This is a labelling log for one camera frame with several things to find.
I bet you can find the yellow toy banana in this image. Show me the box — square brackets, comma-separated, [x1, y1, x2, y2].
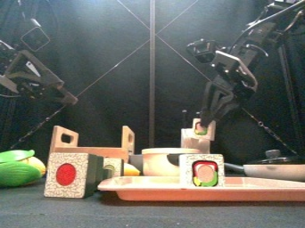
[123, 162, 142, 177]

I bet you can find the sushi toy red centre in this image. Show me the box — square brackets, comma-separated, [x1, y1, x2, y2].
[43, 151, 106, 200]

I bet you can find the wooden toy crate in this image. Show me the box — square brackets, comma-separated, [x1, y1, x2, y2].
[49, 125, 136, 164]

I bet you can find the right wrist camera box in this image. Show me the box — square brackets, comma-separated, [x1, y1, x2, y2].
[186, 38, 221, 64]

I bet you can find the thin diagonal cord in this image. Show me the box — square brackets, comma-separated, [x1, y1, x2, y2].
[8, 0, 201, 151]
[115, 0, 305, 151]

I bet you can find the black pan lid with knob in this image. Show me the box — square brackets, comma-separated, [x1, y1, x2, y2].
[246, 149, 305, 166]

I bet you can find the vertical metal frame pole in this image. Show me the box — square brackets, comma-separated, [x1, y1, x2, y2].
[148, 0, 156, 148]

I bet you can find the small sushi toy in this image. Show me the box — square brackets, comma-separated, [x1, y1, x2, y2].
[103, 157, 126, 178]

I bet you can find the white toy pot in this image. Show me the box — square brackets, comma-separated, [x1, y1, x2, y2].
[140, 147, 202, 177]

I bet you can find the toy corn with green husk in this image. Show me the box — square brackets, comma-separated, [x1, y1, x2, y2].
[0, 149, 48, 188]

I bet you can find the toy frying pan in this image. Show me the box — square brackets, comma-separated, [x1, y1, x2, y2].
[223, 161, 305, 183]

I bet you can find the pink plastic tray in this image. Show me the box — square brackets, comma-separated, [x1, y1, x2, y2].
[96, 175, 305, 203]

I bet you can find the sushi toy green orange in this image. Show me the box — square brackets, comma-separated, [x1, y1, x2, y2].
[191, 118, 217, 142]

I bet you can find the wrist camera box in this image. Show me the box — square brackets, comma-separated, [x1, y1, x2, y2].
[186, 38, 221, 64]
[19, 26, 52, 53]

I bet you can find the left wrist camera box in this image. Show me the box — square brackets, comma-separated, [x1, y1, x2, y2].
[19, 26, 52, 53]

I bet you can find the sushi toy pink centre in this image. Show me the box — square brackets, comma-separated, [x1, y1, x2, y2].
[179, 153, 226, 188]

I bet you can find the cream wooden block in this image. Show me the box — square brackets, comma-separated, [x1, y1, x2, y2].
[179, 127, 213, 155]

